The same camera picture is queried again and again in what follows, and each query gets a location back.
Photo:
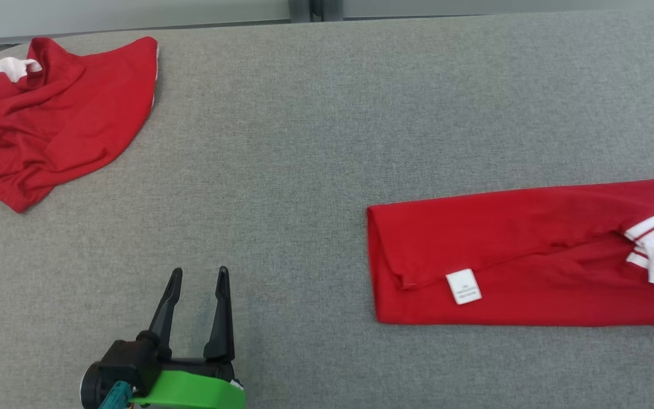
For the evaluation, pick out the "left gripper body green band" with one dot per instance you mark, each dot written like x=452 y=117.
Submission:
x=191 y=392

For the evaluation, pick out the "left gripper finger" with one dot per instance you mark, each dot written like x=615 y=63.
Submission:
x=165 y=318
x=223 y=329

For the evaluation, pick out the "red garment with white trim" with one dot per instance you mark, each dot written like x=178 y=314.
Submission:
x=49 y=125

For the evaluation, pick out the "red jersey shirt white sleeves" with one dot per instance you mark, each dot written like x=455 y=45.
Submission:
x=503 y=238

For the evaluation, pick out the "left gripper teal connector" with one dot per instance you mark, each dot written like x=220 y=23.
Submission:
x=116 y=395

